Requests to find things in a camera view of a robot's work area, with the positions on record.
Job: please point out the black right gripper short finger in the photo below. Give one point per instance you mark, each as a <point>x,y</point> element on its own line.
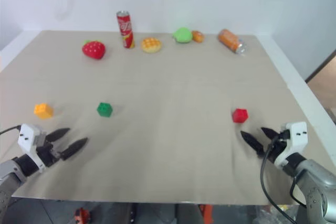
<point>269,132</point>

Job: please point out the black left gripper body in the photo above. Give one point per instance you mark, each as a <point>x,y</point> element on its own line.
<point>47,151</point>

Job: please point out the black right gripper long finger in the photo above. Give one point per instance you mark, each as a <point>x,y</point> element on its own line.
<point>252,142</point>

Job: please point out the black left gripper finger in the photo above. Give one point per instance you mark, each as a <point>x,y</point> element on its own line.
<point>73,148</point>
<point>58,134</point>

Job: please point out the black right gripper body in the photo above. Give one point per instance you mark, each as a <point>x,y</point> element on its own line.
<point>277,147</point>

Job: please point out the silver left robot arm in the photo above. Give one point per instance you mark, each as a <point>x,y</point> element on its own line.
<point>10,171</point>

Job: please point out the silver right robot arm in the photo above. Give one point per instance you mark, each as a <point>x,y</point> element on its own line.
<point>313,182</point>

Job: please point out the yellow toy block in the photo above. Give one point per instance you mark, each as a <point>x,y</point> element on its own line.
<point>43,110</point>

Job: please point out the red toy block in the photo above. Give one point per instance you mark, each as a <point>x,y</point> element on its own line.
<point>240,115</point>

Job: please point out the green toy block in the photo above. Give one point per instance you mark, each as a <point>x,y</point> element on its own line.
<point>105,109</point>

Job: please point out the orange black object under table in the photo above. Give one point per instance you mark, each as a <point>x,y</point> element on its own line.
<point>82,215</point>

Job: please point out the beige table cloth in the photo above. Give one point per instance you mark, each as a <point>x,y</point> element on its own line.
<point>147,108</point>

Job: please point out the red plush strawberry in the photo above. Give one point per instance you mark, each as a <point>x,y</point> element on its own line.
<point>93,49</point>

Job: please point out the small brown bread toy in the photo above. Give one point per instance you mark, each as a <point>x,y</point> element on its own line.
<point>197,36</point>

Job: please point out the red soda can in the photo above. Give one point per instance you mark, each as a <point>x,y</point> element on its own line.
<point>126,30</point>

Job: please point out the yellow pineapple bun toy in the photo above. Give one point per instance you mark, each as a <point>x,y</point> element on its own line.
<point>150,44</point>

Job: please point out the green plush fruit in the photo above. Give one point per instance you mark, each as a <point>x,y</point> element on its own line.
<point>181,35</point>

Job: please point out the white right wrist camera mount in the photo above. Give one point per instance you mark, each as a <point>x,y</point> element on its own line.
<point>295,140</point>

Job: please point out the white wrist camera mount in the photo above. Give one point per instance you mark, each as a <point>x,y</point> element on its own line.
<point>27,137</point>
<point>295,140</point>

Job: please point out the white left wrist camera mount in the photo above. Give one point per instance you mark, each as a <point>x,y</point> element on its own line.
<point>27,137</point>

